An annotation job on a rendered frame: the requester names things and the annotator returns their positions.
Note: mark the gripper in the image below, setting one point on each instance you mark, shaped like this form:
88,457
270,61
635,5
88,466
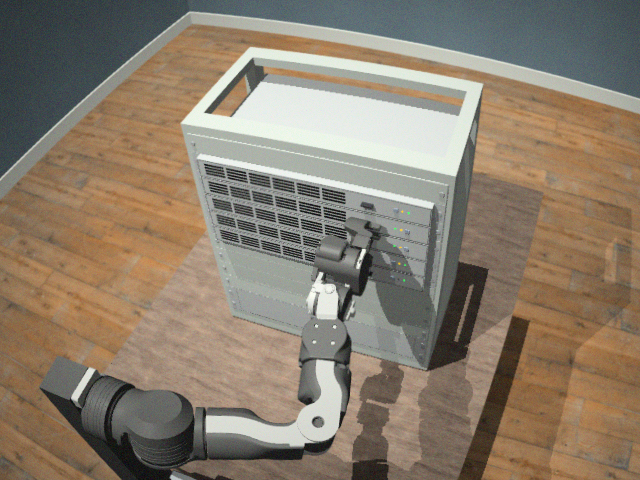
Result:
337,263

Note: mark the white server rack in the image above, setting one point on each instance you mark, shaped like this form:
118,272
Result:
345,153

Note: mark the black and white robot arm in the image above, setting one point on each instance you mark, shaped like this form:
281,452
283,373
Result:
160,423

